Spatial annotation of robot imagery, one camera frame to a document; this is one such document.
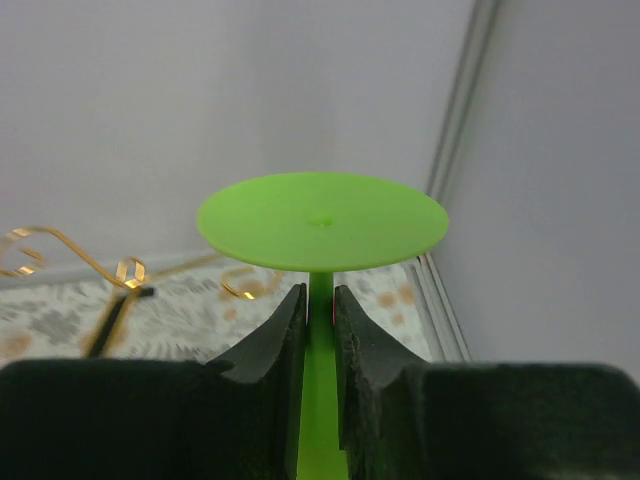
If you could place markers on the green plastic wine glass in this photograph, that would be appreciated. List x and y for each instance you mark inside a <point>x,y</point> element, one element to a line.
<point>321,223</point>

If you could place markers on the gold wine glass rack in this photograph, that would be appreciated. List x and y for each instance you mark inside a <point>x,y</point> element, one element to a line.
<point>131,280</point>

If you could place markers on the floral table mat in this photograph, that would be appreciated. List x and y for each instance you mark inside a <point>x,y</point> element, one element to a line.
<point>192,315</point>

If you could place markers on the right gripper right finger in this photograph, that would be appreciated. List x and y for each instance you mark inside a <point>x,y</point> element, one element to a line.
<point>401,417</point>

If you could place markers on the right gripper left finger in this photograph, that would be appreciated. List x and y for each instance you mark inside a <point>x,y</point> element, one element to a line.
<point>234,417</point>

